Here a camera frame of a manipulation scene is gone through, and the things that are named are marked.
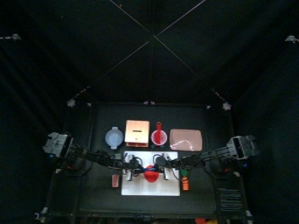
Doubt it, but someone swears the thin diagonal cord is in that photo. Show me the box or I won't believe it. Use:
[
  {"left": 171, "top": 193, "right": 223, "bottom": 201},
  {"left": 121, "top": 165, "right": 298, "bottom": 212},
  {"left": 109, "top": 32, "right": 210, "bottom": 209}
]
[
  {"left": 72, "top": 0, "right": 207, "bottom": 99},
  {"left": 108, "top": 0, "right": 228, "bottom": 103}
]

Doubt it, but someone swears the small orange bottle right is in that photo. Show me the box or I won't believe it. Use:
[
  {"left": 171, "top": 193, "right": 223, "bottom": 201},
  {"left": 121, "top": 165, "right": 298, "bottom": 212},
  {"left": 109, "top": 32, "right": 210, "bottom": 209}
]
[{"left": 180, "top": 169, "right": 191, "bottom": 192}]

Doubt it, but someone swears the red dough lump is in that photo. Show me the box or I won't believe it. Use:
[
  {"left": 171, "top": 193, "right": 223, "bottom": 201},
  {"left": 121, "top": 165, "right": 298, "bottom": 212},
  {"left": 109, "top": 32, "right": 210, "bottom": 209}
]
[{"left": 143, "top": 169, "right": 162, "bottom": 184}]

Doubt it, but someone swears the pink square tray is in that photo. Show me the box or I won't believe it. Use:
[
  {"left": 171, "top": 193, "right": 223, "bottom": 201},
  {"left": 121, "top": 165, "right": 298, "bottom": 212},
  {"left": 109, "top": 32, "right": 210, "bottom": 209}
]
[{"left": 168, "top": 129, "right": 203, "bottom": 152}]

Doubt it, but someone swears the red measuring cup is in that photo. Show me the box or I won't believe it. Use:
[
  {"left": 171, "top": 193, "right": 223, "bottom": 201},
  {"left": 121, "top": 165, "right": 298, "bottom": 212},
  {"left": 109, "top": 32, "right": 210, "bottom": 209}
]
[{"left": 150, "top": 122, "right": 170, "bottom": 146}]

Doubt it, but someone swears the orange wooden box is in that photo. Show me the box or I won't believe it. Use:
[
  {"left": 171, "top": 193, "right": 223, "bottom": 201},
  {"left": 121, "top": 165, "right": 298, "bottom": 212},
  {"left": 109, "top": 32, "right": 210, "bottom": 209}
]
[{"left": 124, "top": 119, "right": 151, "bottom": 148}]

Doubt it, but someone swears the light blue oval bowl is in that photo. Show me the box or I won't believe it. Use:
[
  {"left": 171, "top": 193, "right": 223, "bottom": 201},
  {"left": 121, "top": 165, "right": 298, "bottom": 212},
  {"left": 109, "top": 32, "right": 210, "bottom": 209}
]
[{"left": 104, "top": 126, "right": 125, "bottom": 151}]

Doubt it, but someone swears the blue toy knife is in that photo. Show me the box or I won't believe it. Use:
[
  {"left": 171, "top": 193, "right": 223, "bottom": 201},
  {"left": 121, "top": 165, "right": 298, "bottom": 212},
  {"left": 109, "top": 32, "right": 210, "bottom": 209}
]
[{"left": 141, "top": 165, "right": 162, "bottom": 172}]

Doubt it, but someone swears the white printed label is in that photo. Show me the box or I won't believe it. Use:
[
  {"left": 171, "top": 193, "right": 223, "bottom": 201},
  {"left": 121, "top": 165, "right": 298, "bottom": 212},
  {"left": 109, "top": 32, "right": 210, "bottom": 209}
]
[{"left": 218, "top": 187, "right": 243, "bottom": 214}]

